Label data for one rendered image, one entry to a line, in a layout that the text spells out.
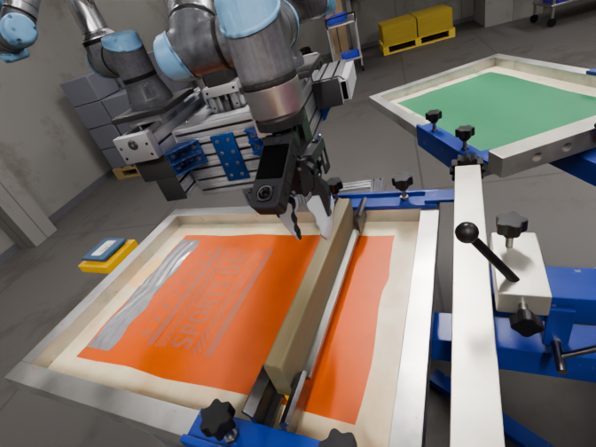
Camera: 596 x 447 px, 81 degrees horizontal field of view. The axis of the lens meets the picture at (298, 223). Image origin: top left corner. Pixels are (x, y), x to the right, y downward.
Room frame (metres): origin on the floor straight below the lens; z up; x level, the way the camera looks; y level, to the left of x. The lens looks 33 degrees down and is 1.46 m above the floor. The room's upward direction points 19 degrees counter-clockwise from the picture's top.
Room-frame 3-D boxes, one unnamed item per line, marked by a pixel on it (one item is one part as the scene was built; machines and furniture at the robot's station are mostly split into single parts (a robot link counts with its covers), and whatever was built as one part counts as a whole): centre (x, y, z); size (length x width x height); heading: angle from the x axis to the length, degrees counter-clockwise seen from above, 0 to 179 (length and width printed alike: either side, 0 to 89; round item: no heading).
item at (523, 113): (0.95, -0.75, 1.05); 1.08 x 0.61 x 0.23; 179
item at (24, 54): (1.27, 0.63, 1.56); 0.11 x 0.08 x 0.11; 42
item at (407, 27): (6.87, -3.17, 0.23); 1.31 x 0.94 x 0.45; 68
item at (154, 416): (0.58, 0.17, 0.97); 0.79 x 0.58 x 0.04; 59
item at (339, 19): (6.48, -1.75, 0.45); 0.98 x 0.56 x 0.91; 159
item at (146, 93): (1.36, 0.35, 1.31); 0.15 x 0.15 x 0.10
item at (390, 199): (0.69, -0.18, 0.98); 0.30 x 0.05 x 0.07; 59
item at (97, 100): (5.16, 1.49, 0.64); 1.29 x 0.86 x 1.28; 158
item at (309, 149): (0.50, -0.03, 1.26); 0.09 x 0.08 x 0.12; 150
